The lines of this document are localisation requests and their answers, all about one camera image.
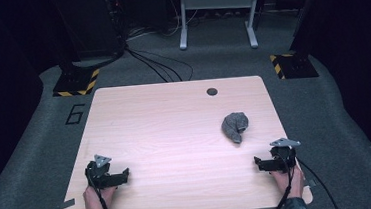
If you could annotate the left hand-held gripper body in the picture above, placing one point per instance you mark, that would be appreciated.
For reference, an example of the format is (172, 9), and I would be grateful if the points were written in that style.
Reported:
(95, 173)

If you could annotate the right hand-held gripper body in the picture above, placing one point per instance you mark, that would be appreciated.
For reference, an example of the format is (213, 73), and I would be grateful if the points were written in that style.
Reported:
(284, 158)

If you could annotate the grey towel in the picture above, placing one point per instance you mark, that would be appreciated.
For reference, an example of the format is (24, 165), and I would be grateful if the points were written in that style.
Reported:
(233, 124)

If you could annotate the person's right hand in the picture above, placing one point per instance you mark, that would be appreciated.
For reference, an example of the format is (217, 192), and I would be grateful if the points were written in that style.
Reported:
(295, 181)

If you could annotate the person's left hand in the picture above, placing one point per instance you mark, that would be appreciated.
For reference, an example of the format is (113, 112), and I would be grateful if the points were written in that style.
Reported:
(92, 200)

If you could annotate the round black table grommet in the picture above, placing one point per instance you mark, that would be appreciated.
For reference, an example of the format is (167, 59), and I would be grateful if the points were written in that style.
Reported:
(212, 91)

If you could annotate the dark equipment cabinet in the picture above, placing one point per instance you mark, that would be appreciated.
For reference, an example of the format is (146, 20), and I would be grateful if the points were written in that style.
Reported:
(90, 21)

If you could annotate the black hazard-striped base plate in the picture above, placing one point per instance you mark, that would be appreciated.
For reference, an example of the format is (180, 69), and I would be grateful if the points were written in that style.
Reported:
(78, 83)
(293, 66)

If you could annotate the black stand post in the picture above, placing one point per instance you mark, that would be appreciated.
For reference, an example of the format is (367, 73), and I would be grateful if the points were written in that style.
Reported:
(303, 18)
(65, 50)

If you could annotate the white metal desk frame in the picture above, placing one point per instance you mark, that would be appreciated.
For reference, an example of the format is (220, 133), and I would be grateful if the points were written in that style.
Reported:
(215, 2)

